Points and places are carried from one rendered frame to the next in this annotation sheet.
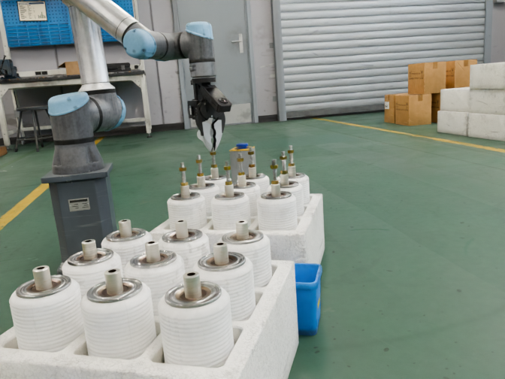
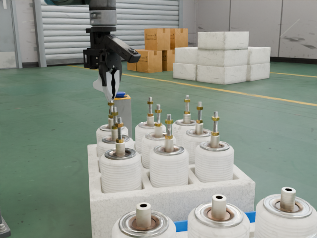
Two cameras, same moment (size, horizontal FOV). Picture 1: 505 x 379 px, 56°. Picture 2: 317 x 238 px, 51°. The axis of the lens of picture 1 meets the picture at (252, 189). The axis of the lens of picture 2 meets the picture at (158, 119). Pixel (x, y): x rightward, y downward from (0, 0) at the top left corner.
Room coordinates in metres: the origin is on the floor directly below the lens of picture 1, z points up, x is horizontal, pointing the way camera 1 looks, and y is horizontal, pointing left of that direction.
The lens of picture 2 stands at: (0.47, 0.44, 0.53)
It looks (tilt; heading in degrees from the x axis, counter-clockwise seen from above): 14 degrees down; 333
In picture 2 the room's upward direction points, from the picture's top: 1 degrees counter-clockwise
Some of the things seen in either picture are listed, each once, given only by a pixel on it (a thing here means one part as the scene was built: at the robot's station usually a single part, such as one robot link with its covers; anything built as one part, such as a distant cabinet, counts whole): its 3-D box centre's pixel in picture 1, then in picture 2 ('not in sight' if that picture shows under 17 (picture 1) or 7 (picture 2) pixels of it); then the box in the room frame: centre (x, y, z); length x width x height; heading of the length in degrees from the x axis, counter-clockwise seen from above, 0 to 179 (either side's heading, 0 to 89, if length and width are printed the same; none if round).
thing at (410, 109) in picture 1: (412, 109); (149, 61); (4.85, -1.69, 0.15); 0.30 x 0.24 x 0.30; 9
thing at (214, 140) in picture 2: (275, 190); (214, 141); (1.11, -0.06, 0.26); 0.02 x 0.02 x 0.03
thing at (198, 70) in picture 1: (202, 71); (102, 19); (1.41, 0.12, 0.57); 0.08 x 0.08 x 0.05
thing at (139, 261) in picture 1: (153, 259); not in sight; (0.73, 0.17, 0.25); 0.08 x 0.08 x 0.01
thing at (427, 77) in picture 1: (426, 77); (157, 39); (4.87, -1.84, 0.45); 0.30 x 0.24 x 0.30; 12
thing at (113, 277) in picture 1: (113, 282); not in sight; (0.62, 0.20, 0.26); 0.02 x 0.02 x 0.03
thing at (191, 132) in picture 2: (285, 184); (199, 133); (1.23, -0.09, 0.25); 0.08 x 0.08 x 0.01
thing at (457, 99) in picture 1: (476, 98); (197, 55); (3.89, -1.88, 0.27); 0.39 x 0.39 x 0.18; 13
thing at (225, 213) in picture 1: (232, 231); (169, 184); (1.14, 0.06, 0.16); 0.10 x 0.10 x 0.18
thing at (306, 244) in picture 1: (246, 241); (159, 189); (1.26, 0.03, 0.09); 0.39 x 0.39 x 0.18; 75
